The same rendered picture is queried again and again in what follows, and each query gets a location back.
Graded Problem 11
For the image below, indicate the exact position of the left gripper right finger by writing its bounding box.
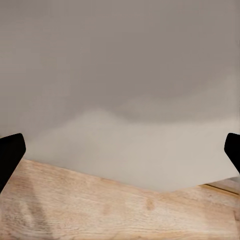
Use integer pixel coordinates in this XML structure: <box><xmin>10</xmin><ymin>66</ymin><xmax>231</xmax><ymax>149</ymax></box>
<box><xmin>224</xmin><ymin>132</ymin><xmax>240</xmax><ymax>173</ymax></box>

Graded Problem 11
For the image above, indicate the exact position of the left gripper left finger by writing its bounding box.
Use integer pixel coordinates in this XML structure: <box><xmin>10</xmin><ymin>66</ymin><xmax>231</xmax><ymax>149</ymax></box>
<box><xmin>0</xmin><ymin>133</ymin><xmax>26</xmax><ymax>193</ymax></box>

